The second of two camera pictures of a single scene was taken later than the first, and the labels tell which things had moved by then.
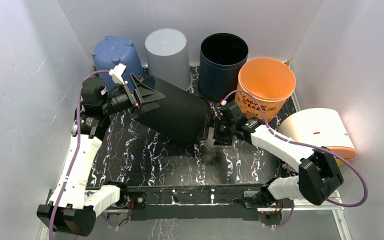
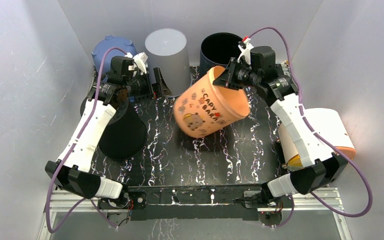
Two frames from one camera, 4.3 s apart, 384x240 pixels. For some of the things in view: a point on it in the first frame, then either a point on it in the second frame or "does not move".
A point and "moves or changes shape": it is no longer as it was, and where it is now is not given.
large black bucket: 179,117 -> 125,136
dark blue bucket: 222,56 does not move
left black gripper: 145,94 -> 158,90
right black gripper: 217,129 -> 232,74
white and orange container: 320,127 does not move
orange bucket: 271,81 moves or changes shape
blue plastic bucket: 120,59 does not move
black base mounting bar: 221,202 does not move
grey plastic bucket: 168,57 does not move
